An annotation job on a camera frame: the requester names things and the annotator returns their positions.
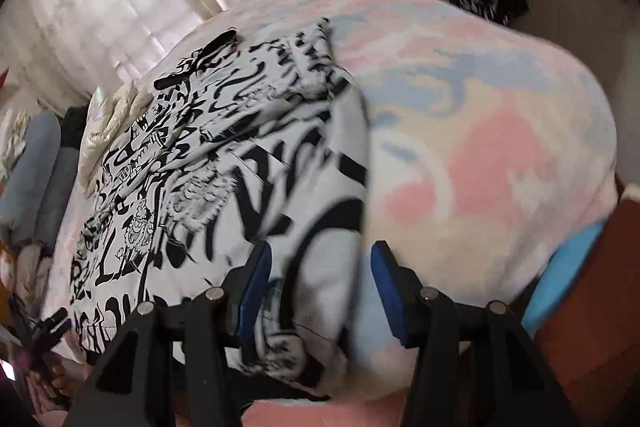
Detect pastel tie-dye bed cover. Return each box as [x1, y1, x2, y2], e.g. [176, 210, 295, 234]
[42, 0, 616, 401]

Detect rolled blue-grey blanket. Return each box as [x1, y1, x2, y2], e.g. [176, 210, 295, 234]
[1, 109, 79, 253]

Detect white folded clothes on blanket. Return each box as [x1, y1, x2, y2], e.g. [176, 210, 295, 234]
[0, 108, 32, 180]

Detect white black graffiti print jacket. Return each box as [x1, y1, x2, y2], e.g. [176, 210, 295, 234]
[70, 19, 369, 395]

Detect cream puffer jacket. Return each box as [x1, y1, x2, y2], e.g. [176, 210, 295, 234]
[77, 81, 153, 195]

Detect black garment by bed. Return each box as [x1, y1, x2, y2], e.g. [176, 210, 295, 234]
[61, 105, 89, 150]

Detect blue mattress sheet edge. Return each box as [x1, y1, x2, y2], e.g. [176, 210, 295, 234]
[522, 221, 605, 338]

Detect person left hand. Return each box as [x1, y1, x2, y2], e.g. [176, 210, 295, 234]
[27, 355, 93, 427]

